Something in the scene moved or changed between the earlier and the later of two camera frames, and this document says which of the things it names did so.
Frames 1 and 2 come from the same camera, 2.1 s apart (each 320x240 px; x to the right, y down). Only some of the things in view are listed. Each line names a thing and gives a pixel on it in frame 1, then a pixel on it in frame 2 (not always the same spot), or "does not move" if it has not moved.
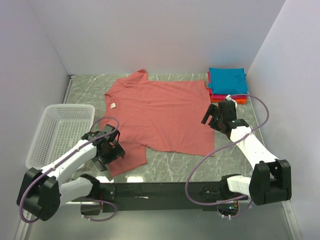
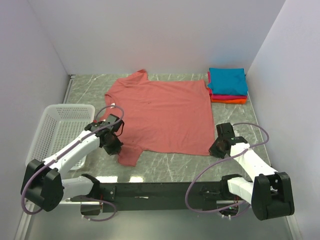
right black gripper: (212, 110) → (213, 151)
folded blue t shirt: (228, 81) does not move
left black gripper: (117, 151) → (116, 148)
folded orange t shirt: (239, 101) does not move
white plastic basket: (60, 127) does not move
